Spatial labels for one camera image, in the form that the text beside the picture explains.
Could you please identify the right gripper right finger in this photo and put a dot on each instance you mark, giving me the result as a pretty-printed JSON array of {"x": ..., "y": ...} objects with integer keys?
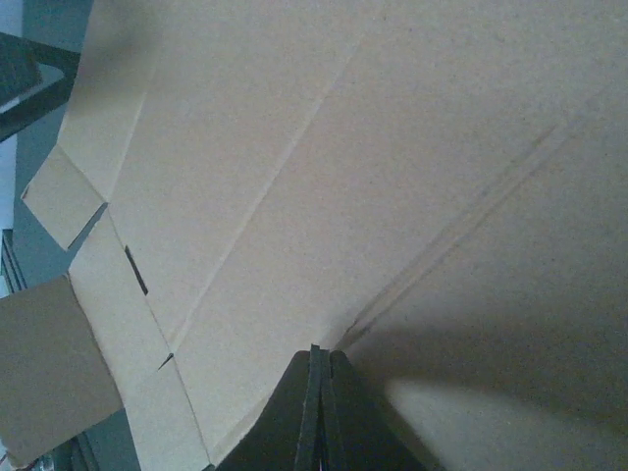
[{"x": 353, "y": 432}]

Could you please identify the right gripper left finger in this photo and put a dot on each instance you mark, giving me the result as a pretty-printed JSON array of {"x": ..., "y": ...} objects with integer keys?
[{"x": 285, "y": 436}]

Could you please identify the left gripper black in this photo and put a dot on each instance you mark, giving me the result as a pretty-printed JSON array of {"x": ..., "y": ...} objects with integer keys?
[{"x": 20, "y": 58}]

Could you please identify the cardboard box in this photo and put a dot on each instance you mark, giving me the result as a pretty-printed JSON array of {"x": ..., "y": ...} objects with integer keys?
[{"x": 437, "y": 189}]

